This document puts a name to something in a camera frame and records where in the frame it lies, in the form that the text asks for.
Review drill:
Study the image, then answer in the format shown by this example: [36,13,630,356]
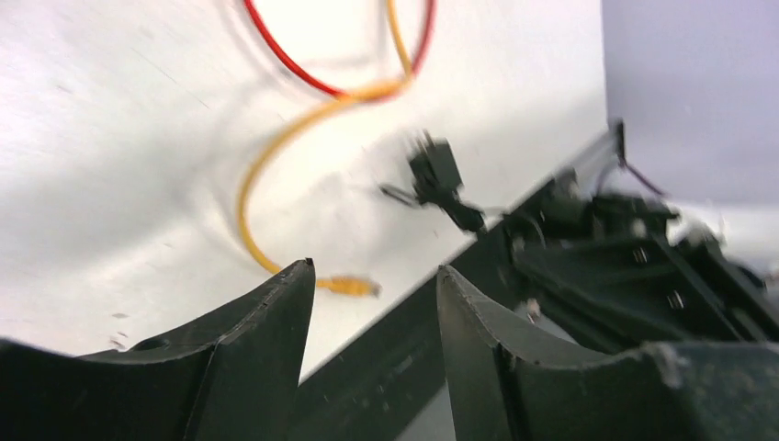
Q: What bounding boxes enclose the red ethernet cable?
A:
[242,0,437,102]

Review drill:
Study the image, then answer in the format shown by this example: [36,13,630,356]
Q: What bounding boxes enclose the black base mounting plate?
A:
[288,119,625,440]

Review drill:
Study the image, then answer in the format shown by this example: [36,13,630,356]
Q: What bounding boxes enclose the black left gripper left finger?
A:
[1,258,315,440]

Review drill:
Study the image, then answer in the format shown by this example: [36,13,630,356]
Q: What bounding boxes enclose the orange ethernet cable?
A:
[235,0,415,300]

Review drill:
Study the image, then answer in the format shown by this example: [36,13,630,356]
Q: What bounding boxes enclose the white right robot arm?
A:
[506,170,778,354]

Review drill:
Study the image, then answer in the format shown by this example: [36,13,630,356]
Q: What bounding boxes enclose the small black wall plug adapter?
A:
[409,130,463,205]

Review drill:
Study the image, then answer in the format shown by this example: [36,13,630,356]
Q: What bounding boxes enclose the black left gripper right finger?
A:
[436,266,778,440]

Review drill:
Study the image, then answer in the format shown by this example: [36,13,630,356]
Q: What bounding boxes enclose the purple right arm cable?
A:
[596,152,668,199]

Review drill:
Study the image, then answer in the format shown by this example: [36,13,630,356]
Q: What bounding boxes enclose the black power plug cable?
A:
[378,182,488,235]

